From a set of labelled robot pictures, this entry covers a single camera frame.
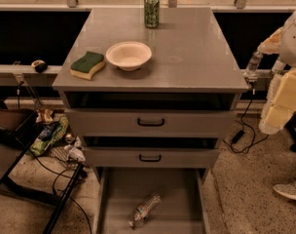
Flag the white paper bowl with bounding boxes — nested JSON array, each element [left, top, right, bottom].
[[106, 41, 152, 71]]

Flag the grey open bottom drawer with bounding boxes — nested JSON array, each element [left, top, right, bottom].
[[93, 168, 210, 234]]

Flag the grey top drawer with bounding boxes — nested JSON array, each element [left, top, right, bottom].
[[65, 109, 236, 138]]

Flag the grey sneaker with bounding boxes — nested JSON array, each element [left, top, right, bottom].
[[273, 178, 296, 200]]

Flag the green snack bag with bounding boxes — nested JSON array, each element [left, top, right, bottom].
[[28, 116, 69, 156]]

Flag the black power adapter cable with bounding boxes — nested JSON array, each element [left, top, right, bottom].
[[222, 87, 270, 155]]

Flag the grey drawer cabinet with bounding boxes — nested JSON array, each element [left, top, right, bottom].
[[52, 6, 249, 234]]

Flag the crumpled white wrapper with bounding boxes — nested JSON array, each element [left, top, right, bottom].
[[63, 145, 86, 163]]

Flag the grey middle drawer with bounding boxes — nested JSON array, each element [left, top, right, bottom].
[[83, 147, 219, 169]]

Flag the dark folding chair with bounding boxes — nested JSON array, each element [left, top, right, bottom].
[[0, 99, 84, 234]]

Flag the black yellow tape measure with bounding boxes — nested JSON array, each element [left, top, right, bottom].
[[31, 59, 48, 73]]

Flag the clear plastic water bottle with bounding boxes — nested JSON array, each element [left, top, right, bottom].
[[129, 194, 162, 229]]

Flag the black cable on floor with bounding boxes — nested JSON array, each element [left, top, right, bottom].
[[27, 148, 93, 234]]

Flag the green drink can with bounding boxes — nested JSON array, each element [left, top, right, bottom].
[[144, 0, 160, 28]]

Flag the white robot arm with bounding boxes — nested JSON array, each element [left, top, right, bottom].
[[257, 10, 296, 135]]

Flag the green yellow sponge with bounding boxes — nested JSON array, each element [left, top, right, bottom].
[[70, 51, 105, 80]]

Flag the clear water bottle on ledge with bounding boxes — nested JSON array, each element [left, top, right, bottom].
[[244, 51, 263, 78]]

